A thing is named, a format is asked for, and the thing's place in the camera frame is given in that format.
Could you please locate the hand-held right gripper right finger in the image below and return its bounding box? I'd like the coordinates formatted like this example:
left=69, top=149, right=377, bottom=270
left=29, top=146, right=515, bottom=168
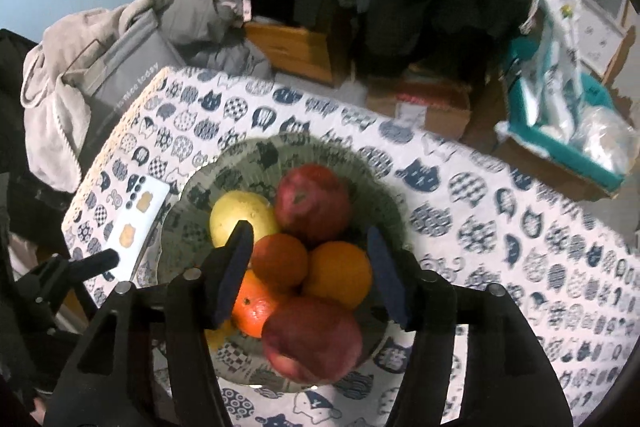
left=366, top=226, right=573, bottom=427

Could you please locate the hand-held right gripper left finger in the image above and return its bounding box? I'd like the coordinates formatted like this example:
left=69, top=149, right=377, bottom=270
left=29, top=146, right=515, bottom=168
left=42, top=220, right=256, bottom=427

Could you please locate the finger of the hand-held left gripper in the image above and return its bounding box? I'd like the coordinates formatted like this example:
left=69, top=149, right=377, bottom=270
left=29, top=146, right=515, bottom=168
left=67, top=249, right=121, bottom=283

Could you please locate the orange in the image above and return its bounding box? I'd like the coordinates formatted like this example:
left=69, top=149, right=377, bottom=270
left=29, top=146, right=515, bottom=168
left=231, top=269, right=291, bottom=339
left=301, top=241, right=373, bottom=310

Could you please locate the small tangerine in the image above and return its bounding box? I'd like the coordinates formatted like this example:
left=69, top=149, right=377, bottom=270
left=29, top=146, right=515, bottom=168
left=250, top=233, right=309, bottom=293

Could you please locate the red apple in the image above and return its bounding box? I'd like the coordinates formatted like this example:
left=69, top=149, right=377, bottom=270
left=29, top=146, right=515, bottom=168
left=261, top=296, right=363, bottom=384
left=275, top=164, right=352, bottom=245

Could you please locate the green glass plate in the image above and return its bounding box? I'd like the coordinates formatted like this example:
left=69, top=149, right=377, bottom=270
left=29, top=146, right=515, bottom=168
left=157, top=132, right=416, bottom=395

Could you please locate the white phone with cat stickers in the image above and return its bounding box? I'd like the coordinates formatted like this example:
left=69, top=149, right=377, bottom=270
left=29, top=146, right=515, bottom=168
left=107, top=177, right=171, bottom=268

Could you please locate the cat-print tablecloth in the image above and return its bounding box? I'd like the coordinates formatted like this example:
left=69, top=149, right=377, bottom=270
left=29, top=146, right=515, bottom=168
left=60, top=67, right=640, bottom=427

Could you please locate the beige blanket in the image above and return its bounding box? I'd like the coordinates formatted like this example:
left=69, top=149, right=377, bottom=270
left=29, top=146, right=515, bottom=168
left=21, top=0, right=171, bottom=192

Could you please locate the flat cardboard box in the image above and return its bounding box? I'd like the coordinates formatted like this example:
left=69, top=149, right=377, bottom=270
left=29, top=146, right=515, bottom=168
left=365, top=77, right=473, bottom=140

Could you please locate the grey storage bag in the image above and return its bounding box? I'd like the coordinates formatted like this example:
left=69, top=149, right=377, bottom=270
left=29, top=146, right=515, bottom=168
left=62, top=14, right=186, bottom=168

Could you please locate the teal box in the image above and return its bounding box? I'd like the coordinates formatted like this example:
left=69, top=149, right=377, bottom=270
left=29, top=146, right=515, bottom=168
left=500, top=39, right=626, bottom=195

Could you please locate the wooden drawer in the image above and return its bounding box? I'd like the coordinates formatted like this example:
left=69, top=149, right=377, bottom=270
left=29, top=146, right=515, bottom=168
left=245, top=22, right=336, bottom=85

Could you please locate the grey jacket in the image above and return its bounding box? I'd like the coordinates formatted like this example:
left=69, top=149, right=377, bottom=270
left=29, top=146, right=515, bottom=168
left=160, top=0, right=273, bottom=80

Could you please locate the clear plastic bag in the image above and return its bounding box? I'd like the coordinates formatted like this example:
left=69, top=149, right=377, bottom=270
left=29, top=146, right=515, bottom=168
left=570, top=104, right=636, bottom=172

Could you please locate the white rice bag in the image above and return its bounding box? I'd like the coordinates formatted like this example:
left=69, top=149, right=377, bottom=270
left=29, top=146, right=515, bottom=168
left=520, top=0, right=588, bottom=142

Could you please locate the white patterned box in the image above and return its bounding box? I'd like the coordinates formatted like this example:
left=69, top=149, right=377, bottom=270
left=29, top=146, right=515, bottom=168
left=575, top=2, right=631, bottom=68

